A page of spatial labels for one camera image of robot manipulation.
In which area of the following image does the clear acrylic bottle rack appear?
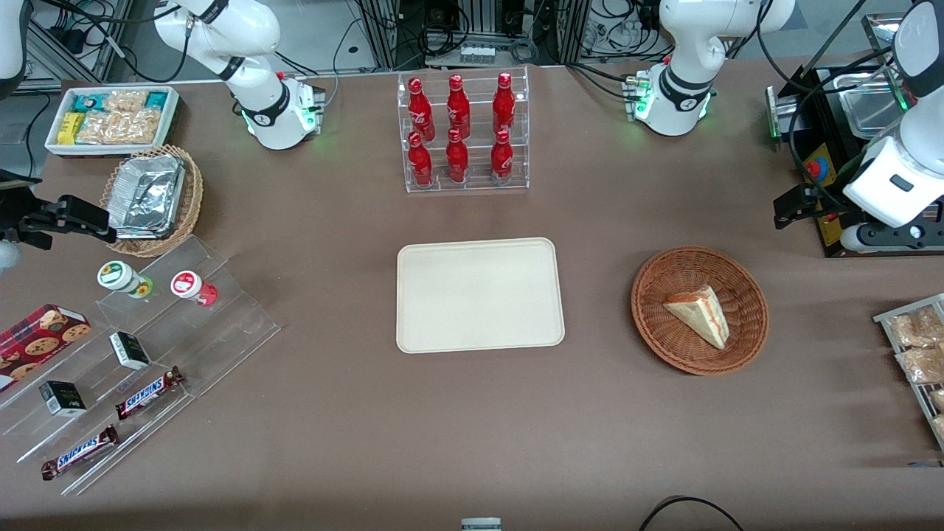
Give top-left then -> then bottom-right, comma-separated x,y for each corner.
397,65 -> 530,194

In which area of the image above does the clear acrylic stepped shelf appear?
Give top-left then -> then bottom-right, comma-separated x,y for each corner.
0,235 -> 282,496

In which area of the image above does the red plaid cookie box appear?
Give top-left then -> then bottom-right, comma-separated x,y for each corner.
0,303 -> 92,393

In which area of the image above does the clear bag of crackers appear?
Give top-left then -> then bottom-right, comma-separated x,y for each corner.
103,88 -> 148,113
76,111 -> 130,145
125,108 -> 163,145

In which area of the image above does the triangular sandwich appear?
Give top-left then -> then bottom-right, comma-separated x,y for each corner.
662,285 -> 731,350

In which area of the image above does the white rectangular snack bin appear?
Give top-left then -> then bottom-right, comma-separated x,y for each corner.
44,85 -> 181,159

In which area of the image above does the silver foil container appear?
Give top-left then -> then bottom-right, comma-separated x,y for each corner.
109,153 -> 187,240

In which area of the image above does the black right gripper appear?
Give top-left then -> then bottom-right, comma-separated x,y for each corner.
0,195 -> 117,249

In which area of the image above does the small black box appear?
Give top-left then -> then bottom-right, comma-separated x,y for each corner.
109,331 -> 151,371
38,381 -> 87,418

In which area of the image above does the green lid white cup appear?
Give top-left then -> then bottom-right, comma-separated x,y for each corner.
97,260 -> 154,299

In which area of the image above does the black looped cable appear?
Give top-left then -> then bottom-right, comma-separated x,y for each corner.
638,496 -> 746,531

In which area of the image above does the cream plastic serving tray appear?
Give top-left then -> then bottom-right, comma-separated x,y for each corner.
396,237 -> 566,355

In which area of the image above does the steel warmer pan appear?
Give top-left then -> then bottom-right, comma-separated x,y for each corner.
839,85 -> 908,141

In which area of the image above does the brown snickers bar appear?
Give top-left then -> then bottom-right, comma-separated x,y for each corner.
41,425 -> 120,482
115,367 -> 185,421

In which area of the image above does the grey wire pastry rack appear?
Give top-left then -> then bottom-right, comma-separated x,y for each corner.
874,294 -> 944,451

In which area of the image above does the black food warmer cabinet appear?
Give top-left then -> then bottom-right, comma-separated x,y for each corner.
766,11 -> 944,259

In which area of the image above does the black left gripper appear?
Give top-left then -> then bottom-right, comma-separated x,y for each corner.
774,184 -> 849,228

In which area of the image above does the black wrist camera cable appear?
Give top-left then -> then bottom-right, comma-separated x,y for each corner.
756,0 -> 897,215

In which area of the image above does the red cola bottle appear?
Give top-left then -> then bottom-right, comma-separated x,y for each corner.
408,131 -> 434,187
445,128 -> 470,184
490,129 -> 514,185
447,74 -> 471,137
408,77 -> 436,141
493,72 -> 516,137

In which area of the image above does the red lid white cup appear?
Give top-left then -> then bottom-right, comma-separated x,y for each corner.
170,270 -> 219,308

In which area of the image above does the round brown wicker basket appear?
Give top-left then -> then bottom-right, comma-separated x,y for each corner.
631,246 -> 770,377

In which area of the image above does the light oval wicker basket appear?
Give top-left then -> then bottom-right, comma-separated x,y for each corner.
100,144 -> 205,259

